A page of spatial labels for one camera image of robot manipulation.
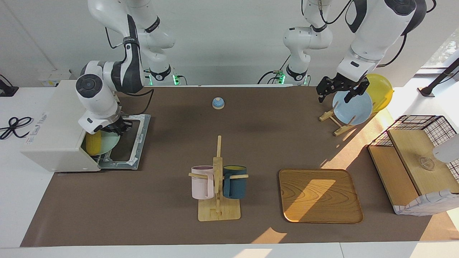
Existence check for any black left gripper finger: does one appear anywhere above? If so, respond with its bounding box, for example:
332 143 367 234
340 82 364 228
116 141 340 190
345 80 370 103
316 77 333 104

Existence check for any wooden step shelf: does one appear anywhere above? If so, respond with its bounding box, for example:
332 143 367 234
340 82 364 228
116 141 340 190
369 129 459 208

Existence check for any dark blue mug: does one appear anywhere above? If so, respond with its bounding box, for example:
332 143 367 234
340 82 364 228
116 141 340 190
222 165 247 200

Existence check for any yellow plate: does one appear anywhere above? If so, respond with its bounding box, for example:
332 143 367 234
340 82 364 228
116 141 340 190
362 74 394 113

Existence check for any wooden serving tray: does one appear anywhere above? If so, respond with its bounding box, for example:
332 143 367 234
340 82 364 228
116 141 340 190
279 169 364 224

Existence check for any white toaster oven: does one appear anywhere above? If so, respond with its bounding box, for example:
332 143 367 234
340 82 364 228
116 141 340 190
20 80 151 173

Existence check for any brown table mat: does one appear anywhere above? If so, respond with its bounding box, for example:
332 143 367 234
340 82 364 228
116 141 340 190
20 86 459 248

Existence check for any black desk stand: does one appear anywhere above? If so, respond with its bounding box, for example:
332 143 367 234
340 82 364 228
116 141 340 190
418 57 459 98

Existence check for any black coiled cable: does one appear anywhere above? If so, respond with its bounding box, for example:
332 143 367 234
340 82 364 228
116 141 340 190
0 116 34 140

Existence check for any wooden mug tree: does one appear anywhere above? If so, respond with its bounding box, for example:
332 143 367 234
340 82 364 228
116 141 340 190
189 135 249 222

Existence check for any black base cable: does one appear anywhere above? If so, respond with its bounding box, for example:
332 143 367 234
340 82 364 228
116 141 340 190
258 54 291 85

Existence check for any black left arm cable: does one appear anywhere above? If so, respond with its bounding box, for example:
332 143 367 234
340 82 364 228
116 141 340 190
376 32 408 68

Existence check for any small clear glass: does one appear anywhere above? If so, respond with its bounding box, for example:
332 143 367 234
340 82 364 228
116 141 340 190
418 156 435 171

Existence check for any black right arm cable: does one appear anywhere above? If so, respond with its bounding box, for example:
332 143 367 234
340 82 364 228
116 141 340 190
118 87 155 117

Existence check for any black clamp mount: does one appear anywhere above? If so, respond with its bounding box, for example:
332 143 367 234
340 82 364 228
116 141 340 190
0 75 19 97

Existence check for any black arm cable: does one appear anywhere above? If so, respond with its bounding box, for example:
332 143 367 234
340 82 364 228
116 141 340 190
118 87 155 117
376 32 408 68

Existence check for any yellow corn cob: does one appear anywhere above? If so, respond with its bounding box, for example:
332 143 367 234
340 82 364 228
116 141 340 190
85 132 102 156

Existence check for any pale green plate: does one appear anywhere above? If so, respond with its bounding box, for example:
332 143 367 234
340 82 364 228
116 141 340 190
96 130 121 155

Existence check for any light blue plate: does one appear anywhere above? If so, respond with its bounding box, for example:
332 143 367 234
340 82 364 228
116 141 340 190
332 86 373 125

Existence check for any wooden plate rack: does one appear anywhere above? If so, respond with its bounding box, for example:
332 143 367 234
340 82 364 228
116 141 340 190
319 101 357 137

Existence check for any pink mug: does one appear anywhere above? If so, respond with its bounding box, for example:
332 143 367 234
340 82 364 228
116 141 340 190
191 166 215 200

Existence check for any white wall box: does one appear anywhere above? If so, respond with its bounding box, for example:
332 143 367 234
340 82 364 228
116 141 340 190
38 69 72 87

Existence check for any black wire basket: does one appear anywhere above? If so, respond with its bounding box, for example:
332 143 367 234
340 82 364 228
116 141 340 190
368 115 459 216

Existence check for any white blurry object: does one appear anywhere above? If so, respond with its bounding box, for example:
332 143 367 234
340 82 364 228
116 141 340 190
432 134 459 164

